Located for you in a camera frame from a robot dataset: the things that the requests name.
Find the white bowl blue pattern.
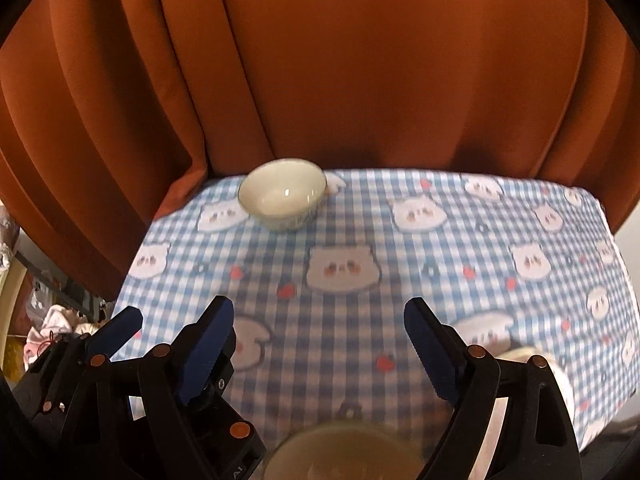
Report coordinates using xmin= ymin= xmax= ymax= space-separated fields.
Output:
xmin=262 ymin=420 xmax=425 ymax=480

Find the pink clutter pile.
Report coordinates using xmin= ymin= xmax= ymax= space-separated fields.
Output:
xmin=23 ymin=304 xmax=101 ymax=370

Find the blue checkered bear tablecloth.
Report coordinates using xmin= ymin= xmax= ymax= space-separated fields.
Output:
xmin=117 ymin=170 xmax=639 ymax=452

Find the orange curtain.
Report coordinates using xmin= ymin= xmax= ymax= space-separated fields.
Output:
xmin=1 ymin=0 xmax=639 ymax=299

